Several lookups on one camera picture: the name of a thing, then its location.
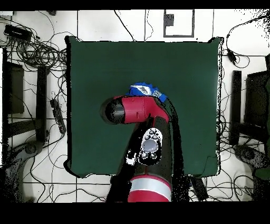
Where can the blue printed shirt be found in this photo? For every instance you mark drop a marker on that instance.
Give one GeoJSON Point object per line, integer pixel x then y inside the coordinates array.
{"type": "Point", "coordinates": [162, 97]}

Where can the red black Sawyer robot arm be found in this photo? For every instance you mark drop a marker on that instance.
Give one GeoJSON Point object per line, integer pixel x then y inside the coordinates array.
{"type": "Point", "coordinates": [137, 107]}

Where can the dark green table cloth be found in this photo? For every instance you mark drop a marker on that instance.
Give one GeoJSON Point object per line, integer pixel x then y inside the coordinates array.
{"type": "Point", "coordinates": [105, 74]}

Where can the dark grey square block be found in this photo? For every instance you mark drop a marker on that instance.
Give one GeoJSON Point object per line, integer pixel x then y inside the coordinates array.
{"type": "Point", "coordinates": [169, 20]}

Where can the long black power strip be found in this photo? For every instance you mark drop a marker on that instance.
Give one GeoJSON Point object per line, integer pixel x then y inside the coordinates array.
{"type": "Point", "coordinates": [200, 189]}

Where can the black power adapter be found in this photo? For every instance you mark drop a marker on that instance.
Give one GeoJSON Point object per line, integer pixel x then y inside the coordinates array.
{"type": "Point", "coordinates": [231, 56]}

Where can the black electronics box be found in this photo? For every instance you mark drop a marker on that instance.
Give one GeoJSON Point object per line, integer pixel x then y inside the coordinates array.
{"type": "Point", "coordinates": [18, 32]}

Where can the grey square floor frame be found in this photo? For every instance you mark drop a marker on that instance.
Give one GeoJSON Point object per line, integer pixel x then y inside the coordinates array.
{"type": "Point", "coordinates": [178, 36]}

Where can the black metal frame stand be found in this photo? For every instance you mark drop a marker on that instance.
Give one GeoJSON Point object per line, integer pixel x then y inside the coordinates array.
{"type": "Point", "coordinates": [41, 95]}
{"type": "Point", "coordinates": [235, 105]}

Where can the grey pedestal leg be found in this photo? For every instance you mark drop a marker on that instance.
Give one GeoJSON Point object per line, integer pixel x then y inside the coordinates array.
{"type": "Point", "coordinates": [29, 148]}
{"type": "Point", "coordinates": [249, 155]}

